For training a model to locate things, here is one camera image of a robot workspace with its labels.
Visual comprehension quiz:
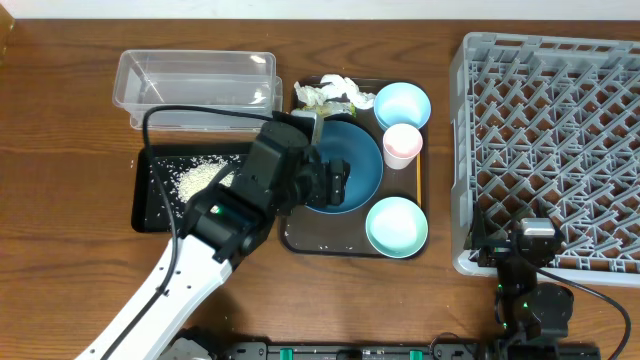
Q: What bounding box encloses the pile of white rice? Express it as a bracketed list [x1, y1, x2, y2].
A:
[157, 154, 243, 219]

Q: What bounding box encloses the dark brown serving tray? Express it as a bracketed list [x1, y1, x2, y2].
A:
[278, 109, 429, 258]

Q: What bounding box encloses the clear plastic bin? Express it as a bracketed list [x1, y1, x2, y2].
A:
[112, 49, 283, 130]

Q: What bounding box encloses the light blue bowl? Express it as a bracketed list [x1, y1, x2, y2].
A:
[374, 82, 432, 130]

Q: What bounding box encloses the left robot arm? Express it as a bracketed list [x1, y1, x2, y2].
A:
[79, 117, 349, 359]

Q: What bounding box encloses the pink cup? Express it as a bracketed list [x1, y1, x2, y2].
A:
[383, 124, 423, 170]

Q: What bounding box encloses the grey dishwasher rack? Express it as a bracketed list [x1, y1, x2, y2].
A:
[450, 32, 639, 287]

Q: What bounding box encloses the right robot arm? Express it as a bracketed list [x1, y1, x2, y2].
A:
[468, 206, 574, 359]

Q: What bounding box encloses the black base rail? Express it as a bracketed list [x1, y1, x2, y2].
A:
[159, 327, 601, 360]

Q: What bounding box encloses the crumpled white tissue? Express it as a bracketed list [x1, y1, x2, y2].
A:
[294, 74, 376, 110]

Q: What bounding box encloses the mint green bowl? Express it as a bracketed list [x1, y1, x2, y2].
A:
[365, 197, 429, 259]

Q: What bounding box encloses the black waste tray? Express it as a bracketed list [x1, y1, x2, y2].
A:
[131, 142, 251, 233]

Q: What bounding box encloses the wooden chopstick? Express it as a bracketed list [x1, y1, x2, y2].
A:
[415, 154, 422, 208]

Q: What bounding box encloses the dark blue plate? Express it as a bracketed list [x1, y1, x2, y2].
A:
[310, 120, 384, 214]

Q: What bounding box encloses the green snack wrapper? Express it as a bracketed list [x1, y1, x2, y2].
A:
[303, 101, 356, 118]

